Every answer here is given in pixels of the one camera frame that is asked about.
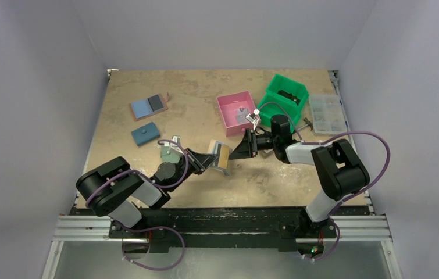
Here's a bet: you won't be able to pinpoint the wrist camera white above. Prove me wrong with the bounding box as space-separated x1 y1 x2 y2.
168 135 181 151
245 109 260 131

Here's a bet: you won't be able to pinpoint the blue card holder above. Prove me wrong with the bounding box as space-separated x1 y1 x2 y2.
130 122 160 146

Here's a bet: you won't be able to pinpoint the tan card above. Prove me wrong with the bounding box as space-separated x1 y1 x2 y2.
216 143 230 170

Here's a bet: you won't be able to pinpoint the green card holder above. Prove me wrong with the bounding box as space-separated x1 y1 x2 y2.
160 142 182 163

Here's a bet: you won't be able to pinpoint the front green bin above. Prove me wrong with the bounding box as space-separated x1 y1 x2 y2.
258 93 308 127

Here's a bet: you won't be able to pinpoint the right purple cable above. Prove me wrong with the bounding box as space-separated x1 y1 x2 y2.
258 102 391 263

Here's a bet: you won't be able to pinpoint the hammer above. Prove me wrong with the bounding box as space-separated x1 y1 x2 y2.
297 117 313 131

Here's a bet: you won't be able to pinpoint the clear screw organizer box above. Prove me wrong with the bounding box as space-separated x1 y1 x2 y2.
308 94 348 135

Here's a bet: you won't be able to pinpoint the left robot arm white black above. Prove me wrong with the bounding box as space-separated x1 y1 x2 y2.
76 148 218 238

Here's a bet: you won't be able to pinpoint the rear green bin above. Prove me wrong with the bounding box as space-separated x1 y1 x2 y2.
266 74 309 111

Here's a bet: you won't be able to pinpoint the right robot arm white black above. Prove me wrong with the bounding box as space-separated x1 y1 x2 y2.
229 115 370 237

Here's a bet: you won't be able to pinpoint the black object in bin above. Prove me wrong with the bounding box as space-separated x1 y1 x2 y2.
278 90 300 105

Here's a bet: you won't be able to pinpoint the green bin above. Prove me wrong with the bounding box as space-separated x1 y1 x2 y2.
266 74 309 111
258 93 308 127

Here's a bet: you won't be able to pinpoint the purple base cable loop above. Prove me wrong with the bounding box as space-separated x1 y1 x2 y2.
121 226 186 271

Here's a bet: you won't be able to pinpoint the open brown card holder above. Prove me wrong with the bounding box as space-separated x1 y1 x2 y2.
129 92 170 121

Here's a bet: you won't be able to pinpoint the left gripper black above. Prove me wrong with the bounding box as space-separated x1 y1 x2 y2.
167 147 218 192

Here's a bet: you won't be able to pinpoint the cards in pink box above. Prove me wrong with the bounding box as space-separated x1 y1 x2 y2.
235 107 249 125

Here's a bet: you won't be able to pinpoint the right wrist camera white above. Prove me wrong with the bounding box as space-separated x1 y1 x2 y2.
245 109 260 131

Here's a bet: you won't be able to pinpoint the pink box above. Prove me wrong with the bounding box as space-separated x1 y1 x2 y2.
217 91 256 137

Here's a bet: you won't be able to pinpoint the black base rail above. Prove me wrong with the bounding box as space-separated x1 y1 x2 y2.
109 206 337 253

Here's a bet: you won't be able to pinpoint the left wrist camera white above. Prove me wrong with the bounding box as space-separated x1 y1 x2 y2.
168 135 181 151

